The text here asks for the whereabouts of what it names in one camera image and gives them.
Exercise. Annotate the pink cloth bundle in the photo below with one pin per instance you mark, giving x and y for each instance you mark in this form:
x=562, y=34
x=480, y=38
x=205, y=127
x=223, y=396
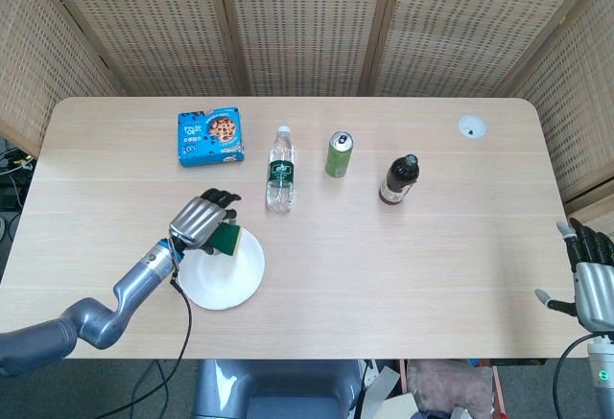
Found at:
x=451, y=390

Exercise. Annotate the woven wooden folding screen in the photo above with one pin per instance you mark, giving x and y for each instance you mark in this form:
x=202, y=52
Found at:
x=307, y=21

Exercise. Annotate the green yellow sponge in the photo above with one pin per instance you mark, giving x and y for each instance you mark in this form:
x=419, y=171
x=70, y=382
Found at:
x=228, y=240

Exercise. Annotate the clear plastic water bottle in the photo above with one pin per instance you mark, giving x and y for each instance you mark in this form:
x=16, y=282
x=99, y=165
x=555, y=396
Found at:
x=280, y=174

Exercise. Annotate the brown sauce bottle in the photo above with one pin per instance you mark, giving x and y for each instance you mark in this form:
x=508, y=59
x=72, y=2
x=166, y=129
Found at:
x=399, y=179

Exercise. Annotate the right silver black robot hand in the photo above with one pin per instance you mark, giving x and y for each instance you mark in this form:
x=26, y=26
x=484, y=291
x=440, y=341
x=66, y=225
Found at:
x=595, y=289

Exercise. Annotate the green drink can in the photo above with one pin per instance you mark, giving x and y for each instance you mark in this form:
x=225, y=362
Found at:
x=338, y=160

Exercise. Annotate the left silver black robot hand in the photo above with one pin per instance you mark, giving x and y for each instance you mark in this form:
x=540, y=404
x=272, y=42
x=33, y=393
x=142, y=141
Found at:
x=196, y=220

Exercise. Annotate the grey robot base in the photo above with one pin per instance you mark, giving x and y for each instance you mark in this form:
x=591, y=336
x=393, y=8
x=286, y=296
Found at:
x=278, y=390

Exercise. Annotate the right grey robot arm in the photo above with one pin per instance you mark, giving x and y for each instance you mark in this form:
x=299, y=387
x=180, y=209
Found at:
x=603, y=376

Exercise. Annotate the white cardboard box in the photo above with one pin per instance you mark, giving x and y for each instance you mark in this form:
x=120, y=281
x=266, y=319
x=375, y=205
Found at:
x=388, y=397

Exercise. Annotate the white paper plate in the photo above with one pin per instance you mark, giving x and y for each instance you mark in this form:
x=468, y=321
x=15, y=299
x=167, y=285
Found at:
x=225, y=280

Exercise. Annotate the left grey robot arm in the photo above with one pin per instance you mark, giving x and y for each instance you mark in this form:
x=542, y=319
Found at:
x=96, y=323

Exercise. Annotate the blue cookie box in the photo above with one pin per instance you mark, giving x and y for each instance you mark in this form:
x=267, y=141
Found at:
x=211, y=138

